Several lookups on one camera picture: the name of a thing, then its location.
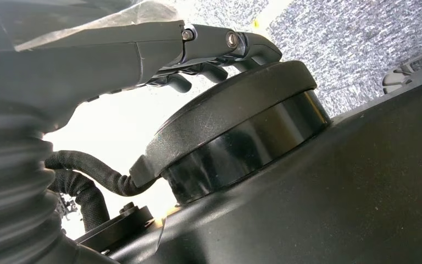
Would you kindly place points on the black robot body panel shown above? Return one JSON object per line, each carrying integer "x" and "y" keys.
{"x": 324, "y": 200}

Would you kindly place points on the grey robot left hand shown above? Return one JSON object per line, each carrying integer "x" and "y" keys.
{"x": 87, "y": 69}

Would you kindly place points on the clear plastic wrap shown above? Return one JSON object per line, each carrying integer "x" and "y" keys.
{"x": 105, "y": 22}

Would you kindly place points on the black metal bracket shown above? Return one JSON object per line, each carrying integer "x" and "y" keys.
{"x": 120, "y": 226}

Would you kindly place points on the black round joint housing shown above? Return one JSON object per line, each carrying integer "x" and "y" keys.
{"x": 233, "y": 118}

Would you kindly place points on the grey chair base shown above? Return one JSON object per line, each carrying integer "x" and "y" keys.
{"x": 409, "y": 73}

